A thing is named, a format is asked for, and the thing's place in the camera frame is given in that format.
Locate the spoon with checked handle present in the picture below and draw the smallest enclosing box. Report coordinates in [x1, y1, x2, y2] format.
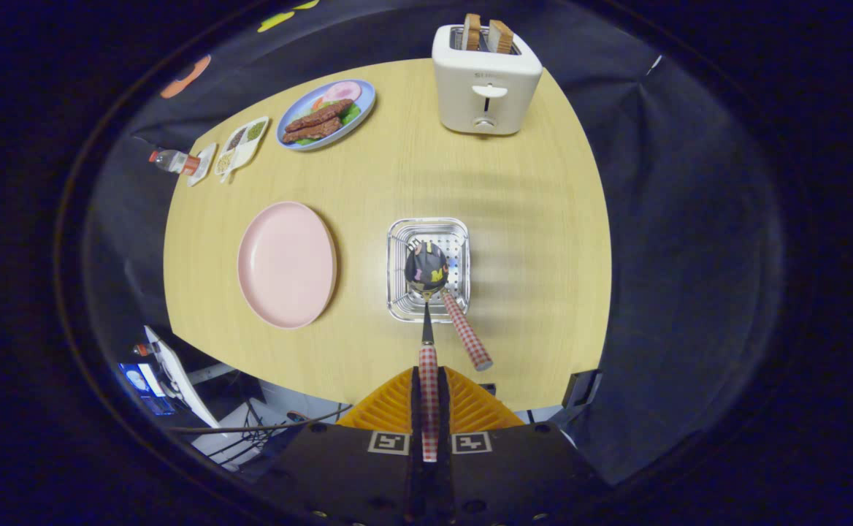
[404, 240, 450, 463]

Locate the brown sausage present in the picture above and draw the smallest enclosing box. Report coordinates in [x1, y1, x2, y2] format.
[286, 99, 354, 132]
[282, 117, 343, 144]

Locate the white toaster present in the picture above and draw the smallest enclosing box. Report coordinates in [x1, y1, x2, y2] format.
[432, 24, 543, 136]

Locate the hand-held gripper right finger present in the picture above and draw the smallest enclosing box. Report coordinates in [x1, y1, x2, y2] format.
[430, 365, 610, 526]

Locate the black cable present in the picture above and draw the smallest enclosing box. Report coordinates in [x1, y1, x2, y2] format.
[171, 405, 351, 439]

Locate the black backdrop cloth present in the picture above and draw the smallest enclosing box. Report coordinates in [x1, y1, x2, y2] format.
[80, 0, 785, 487]

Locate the white stand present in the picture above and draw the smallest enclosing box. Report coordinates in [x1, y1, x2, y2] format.
[144, 325, 219, 428]

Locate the small white square dish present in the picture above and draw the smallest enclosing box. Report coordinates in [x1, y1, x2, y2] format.
[187, 143, 217, 187]

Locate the clear bottle with red label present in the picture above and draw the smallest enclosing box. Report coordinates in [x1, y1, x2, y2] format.
[149, 149, 201, 176]

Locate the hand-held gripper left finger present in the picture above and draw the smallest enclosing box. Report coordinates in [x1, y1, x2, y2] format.
[248, 367, 427, 526]

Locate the pink ham slice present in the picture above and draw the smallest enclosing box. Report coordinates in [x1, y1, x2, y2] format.
[322, 81, 363, 103]

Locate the fork with checked handle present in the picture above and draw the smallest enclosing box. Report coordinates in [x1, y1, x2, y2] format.
[408, 237, 494, 372]

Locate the black metal bracket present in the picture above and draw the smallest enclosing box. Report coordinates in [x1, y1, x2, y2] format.
[562, 369, 603, 428]

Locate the white divided condiment tray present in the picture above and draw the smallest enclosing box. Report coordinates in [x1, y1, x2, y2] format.
[215, 116, 269, 183]

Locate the blue lit screen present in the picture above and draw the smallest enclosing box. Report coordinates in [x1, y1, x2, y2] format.
[120, 362, 175, 416]

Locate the pink plate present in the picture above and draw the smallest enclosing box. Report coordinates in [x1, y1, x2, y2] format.
[237, 202, 337, 329]

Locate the blue plate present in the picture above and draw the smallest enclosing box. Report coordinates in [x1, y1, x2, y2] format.
[276, 79, 376, 152]

